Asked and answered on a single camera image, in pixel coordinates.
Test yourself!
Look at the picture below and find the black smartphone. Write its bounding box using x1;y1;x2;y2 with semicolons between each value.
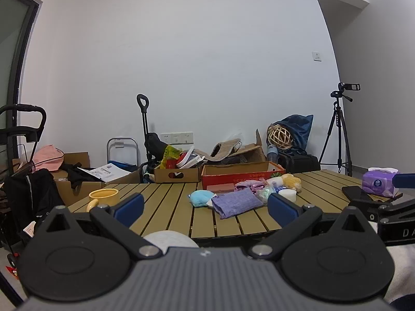
342;186;373;201

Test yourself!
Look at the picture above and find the white printed paper sheet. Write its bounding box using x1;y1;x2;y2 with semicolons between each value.
79;164;131;182

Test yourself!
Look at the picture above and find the red orange cardboard tray box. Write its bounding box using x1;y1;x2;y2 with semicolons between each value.
201;161;286;189

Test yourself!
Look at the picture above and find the dark blue cloth bag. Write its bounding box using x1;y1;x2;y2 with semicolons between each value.
271;115;314;154

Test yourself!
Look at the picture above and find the pink brick sponge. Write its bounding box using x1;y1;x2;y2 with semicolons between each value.
206;183;235;195

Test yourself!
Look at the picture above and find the black stroller frame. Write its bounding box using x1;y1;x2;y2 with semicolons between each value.
0;103;63;266

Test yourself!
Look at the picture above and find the yellow ceramic mug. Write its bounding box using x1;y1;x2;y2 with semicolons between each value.
86;188;120;213

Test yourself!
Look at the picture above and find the small brown cardboard box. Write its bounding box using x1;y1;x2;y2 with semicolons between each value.
154;166;203;184

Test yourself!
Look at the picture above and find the purple tissue pack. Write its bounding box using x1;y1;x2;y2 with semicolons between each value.
362;167;399;198

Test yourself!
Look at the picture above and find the light blue plush toy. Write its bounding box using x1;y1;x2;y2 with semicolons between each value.
189;189;216;208

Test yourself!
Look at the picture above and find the black camera tripod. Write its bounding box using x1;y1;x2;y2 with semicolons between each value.
319;89;352;176

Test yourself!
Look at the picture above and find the clear plastic bag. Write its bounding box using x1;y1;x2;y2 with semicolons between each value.
255;185;276;206

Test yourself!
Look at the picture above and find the black suitcase bag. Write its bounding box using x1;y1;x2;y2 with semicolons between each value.
278;152;321;174

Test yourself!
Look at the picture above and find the purple knitted cloth pouch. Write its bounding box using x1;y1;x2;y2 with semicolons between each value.
212;188;263;219

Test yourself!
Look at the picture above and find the metal folding stool frame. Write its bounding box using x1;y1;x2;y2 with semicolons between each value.
106;137;140;169

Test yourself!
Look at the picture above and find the black trolley handle cart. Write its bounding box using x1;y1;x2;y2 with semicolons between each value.
136;93;167;168

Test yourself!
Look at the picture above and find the blue tissue pack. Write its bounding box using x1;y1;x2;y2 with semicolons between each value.
274;185;286;193

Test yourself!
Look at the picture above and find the woven rattan ball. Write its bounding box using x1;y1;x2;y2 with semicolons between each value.
267;124;293;150

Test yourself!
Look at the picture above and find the white and yellow plush cat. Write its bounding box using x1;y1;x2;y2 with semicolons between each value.
281;173;302;192

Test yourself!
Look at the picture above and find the blue cap water bottle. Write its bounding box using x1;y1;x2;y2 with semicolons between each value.
267;145;279;164

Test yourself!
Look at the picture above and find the left brown cardboard box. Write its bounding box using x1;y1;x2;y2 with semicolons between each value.
52;152;141;206

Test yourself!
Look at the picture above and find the white wall socket strip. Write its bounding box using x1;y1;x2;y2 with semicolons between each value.
160;132;194;145

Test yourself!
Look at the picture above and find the yellow green snack bag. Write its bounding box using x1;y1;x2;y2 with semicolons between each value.
159;145;182;169

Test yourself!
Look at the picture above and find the beige fuzzy mat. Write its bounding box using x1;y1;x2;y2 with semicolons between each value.
194;138;241;162

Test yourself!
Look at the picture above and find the large brown cardboard box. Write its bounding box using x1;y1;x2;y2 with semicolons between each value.
194;128;267;166

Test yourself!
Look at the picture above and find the lilac fluffy headband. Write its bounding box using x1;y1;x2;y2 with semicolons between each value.
235;180;268;192

